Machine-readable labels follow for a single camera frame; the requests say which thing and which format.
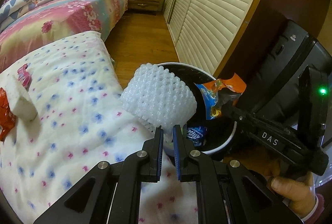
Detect blue plastic wrapper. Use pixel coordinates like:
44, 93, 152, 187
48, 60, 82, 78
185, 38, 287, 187
186, 126, 207, 147

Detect orange blue snack wrapper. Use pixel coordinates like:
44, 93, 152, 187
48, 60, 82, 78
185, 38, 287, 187
195, 74, 247, 120

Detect white foam fruit net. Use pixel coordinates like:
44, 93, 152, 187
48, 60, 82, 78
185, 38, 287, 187
120, 63, 197, 135

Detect red snack bag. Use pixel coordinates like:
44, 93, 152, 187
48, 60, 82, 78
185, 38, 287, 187
0, 88, 16, 142

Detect white foam block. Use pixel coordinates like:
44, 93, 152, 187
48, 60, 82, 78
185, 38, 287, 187
5, 76, 38, 121

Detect pink drink pouch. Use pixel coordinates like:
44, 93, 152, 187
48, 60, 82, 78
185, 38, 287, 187
17, 63, 31, 89

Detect white round trash bin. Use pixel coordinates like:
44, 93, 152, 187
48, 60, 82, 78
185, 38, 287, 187
158, 62, 236, 161

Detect person's right hand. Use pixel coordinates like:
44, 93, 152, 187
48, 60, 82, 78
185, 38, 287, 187
271, 172, 317, 219

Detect white floral spotted blanket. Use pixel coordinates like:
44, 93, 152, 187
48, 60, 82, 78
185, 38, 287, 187
0, 30, 200, 224

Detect louvered wardrobe doors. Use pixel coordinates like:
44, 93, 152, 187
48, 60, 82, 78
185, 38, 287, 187
164, 0, 253, 77

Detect large bed colourful sheet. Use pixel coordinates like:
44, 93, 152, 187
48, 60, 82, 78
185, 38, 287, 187
1, 0, 128, 71

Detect wooden nightstand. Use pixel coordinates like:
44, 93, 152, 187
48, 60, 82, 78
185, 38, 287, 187
128, 0, 160, 12

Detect blue heart folded quilt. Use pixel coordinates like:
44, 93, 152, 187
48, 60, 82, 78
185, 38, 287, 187
0, 0, 35, 32

